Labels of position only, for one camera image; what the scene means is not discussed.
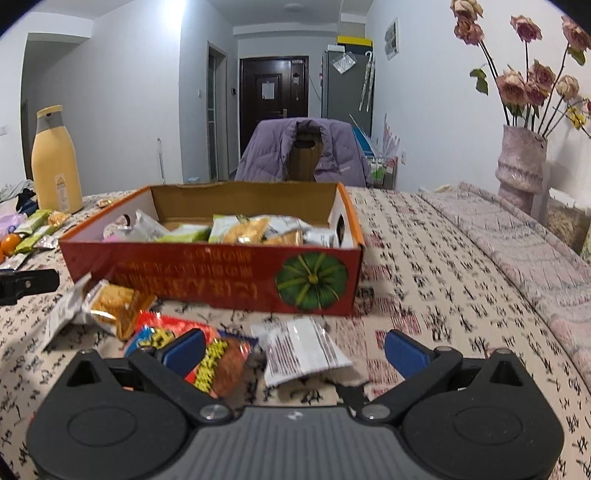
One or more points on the silver white snack packet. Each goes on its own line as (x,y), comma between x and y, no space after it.
(48,242)

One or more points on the folded pink grey quilt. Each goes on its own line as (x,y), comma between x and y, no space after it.
(508,240)

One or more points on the white paper notice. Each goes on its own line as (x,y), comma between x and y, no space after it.
(268,90)

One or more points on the clear storage jar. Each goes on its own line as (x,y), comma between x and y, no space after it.
(568,221)

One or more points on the grey refrigerator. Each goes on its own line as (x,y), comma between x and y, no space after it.
(346,97)

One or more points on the red snack packet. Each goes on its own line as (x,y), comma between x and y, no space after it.
(226,364)

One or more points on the cluttered small shelf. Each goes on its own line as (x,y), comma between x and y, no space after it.
(383,173)

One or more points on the wooden chair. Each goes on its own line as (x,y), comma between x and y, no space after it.
(302,166)

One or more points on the yellow bottle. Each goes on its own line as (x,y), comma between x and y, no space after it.
(55,170)

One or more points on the pink paper fan decoration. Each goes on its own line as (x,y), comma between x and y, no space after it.
(391,136)

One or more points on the blue folded rack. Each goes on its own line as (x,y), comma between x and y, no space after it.
(364,141)

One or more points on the clear plastic bag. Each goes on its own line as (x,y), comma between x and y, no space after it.
(344,62)

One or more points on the orange red cardboard box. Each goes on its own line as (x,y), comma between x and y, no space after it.
(184,272)

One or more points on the dark bag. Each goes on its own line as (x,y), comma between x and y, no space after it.
(23,201)

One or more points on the interior glass door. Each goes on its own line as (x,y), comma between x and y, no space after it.
(217,115)

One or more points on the small orange snack packet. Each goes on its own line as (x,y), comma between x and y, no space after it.
(59,218)

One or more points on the large pink snack packet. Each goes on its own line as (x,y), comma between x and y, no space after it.
(113,238)

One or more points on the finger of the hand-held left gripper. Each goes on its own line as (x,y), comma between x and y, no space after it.
(32,280)

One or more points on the small wrapped orange snack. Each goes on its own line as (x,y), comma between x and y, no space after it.
(105,202)

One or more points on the pink textured vase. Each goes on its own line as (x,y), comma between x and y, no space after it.
(521,170)

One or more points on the dried pink roses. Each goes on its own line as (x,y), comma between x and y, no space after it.
(512,87)

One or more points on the white orange cracker packet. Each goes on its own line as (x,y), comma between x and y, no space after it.
(286,237)
(240,230)
(111,300)

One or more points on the yellow box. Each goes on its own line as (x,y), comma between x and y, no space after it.
(354,40)

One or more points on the green white snack packet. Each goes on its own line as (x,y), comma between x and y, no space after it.
(34,220)

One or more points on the dark entrance door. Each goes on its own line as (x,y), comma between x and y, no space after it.
(251,124)

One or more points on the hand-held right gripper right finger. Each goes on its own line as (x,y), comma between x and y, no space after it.
(404,353)

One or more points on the yellow flower branches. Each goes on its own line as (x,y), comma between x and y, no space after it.
(577,117)

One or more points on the purple puffer jacket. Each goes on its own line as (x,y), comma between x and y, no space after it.
(263,157)

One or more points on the white folded umbrella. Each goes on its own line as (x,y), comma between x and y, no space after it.
(367,83)

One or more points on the small white box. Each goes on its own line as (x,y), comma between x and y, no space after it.
(335,47)

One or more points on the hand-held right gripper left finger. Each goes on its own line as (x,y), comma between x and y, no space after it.
(187,353)

